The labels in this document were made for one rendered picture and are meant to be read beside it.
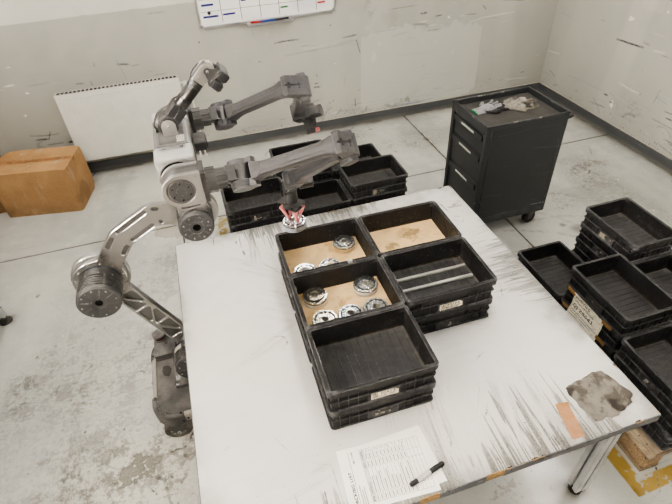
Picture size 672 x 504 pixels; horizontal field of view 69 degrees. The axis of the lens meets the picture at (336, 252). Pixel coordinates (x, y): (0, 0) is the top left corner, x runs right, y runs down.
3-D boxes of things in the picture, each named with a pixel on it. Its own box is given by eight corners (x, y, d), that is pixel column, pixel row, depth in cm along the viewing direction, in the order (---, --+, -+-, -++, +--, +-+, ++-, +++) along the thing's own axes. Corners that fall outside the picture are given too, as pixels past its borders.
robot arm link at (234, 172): (219, 166, 163) (223, 181, 163) (249, 160, 165) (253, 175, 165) (220, 173, 172) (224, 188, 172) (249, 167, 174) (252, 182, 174)
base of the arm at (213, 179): (204, 189, 171) (196, 159, 163) (227, 185, 173) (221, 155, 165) (207, 203, 165) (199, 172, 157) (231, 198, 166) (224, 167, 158)
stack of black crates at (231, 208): (238, 268, 327) (226, 213, 298) (232, 241, 349) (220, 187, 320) (297, 254, 335) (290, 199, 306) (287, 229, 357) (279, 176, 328)
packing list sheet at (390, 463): (353, 521, 151) (353, 520, 151) (331, 452, 168) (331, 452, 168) (450, 486, 158) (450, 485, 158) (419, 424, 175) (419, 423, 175)
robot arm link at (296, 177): (342, 128, 162) (350, 160, 162) (355, 128, 166) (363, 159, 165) (277, 170, 196) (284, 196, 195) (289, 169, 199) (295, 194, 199)
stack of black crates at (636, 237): (651, 294, 293) (682, 235, 263) (609, 307, 286) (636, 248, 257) (604, 253, 322) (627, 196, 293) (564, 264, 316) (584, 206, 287)
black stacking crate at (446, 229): (378, 275, 219) (379, 256, 211) (357, 236, 240) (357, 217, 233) (459, 256, 226) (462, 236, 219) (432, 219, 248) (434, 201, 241)
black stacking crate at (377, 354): (329, 416, 167) (328, 397, 159) (308, 350, 188) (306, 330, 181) (437, 385, 174) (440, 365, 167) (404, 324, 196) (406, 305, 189)
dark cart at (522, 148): (468, 240, 360) (487, 127, 302) (440, 207, 393) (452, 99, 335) (539, 223, 372) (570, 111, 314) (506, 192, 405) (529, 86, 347)
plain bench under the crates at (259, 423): (246, 638, 187) (207, 576, 141) (203, 332, 304) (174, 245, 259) (601, 500, 219) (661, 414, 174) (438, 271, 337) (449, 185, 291)
